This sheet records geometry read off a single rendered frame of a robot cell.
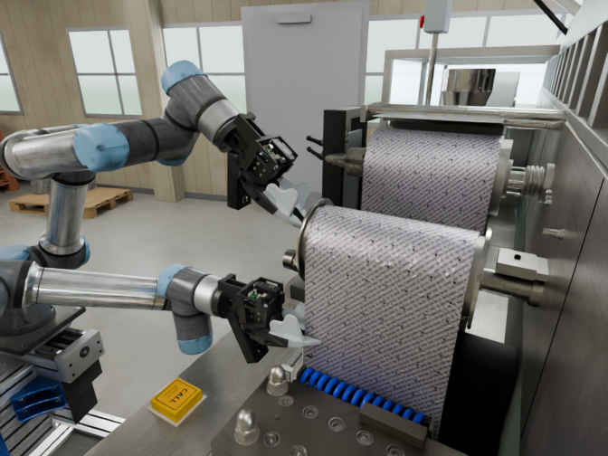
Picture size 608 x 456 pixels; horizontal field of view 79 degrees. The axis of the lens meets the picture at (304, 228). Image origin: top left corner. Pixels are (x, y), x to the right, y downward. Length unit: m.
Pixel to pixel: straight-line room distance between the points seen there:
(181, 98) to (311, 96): 3.53
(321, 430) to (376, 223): 0.31
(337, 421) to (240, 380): 0.31
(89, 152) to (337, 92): 3.60
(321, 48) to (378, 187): 3.48
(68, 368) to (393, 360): 0.97
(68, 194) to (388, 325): 0.90
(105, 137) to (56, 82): 5.46
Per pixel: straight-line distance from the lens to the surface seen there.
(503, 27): 4.16
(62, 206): 1.20
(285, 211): 0.62
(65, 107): 6.10
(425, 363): 0.60
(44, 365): 1.37
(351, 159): 0.81
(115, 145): 0.67
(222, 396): 0.85
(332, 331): 0.63
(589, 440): 0.28
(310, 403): 0.65
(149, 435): 0.83
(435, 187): 0.73
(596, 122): 0.55
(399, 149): 0.74
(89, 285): 0.90
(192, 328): 0.82
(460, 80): 1.18
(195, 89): 0.70
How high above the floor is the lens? 1.51
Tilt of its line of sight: 22 degrees down
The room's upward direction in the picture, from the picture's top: straight up
